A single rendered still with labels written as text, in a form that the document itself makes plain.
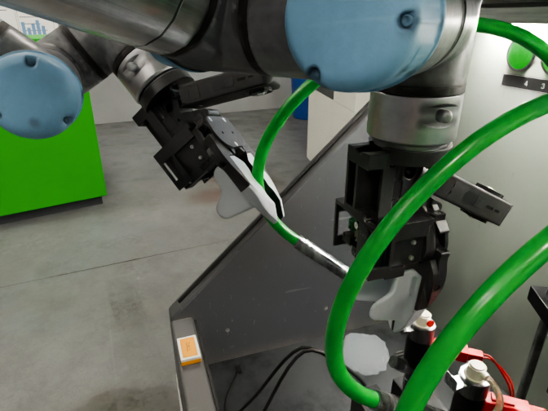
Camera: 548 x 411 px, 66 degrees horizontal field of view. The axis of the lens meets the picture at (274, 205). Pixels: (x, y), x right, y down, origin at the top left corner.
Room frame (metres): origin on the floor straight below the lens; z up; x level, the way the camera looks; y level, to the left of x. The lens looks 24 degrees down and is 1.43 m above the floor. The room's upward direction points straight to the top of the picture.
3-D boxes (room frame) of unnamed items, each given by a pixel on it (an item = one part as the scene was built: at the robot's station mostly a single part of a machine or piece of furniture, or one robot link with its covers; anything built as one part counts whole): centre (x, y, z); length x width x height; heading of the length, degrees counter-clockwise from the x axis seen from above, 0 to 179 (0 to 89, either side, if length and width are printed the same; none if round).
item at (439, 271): (0.35, -0.14, 1.21); 0.05 x 0.02 x 0.09; 19
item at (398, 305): (0.34, -0.12, 1.16); 0.06 x 0.03 x 0.09; 109
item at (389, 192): (0.36, -0.11, 1.27); 0.09 x 0.08 x 0.12; 109
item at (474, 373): (0.30, -0.19, 1.12); 0.02 x 0.02 x 0.03
